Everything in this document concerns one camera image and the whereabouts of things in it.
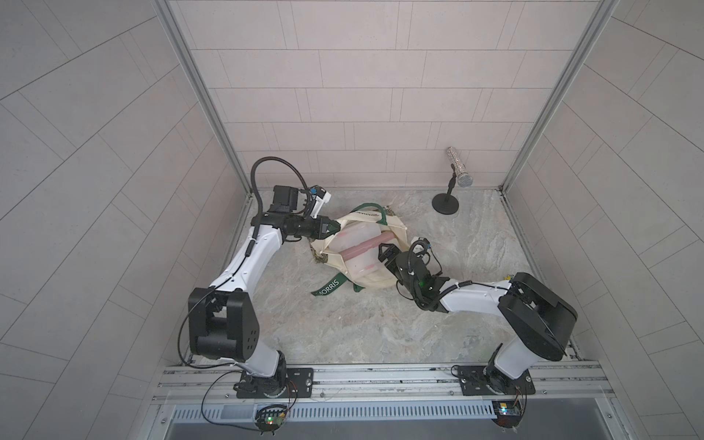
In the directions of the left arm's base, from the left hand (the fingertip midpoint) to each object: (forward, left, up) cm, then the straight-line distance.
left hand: (340, 224), depth 81 cm
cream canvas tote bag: (-9, +5, 0) cm, 10 cm away
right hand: (-3, -13, -11) cm, 17 cm away
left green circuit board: (-45, +15, -16) cm, 50 cm away
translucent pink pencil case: (+4, -15, -12) cm, 19 cm away
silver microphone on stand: (+24, -42, -17) cm, 51 cm away
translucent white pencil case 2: (-8, -9, -9) cm, 15 cm away
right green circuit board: (-44, -44, -19) cm, 65 cm away
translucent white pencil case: (+3, -4, -9) cm, 10 cm away
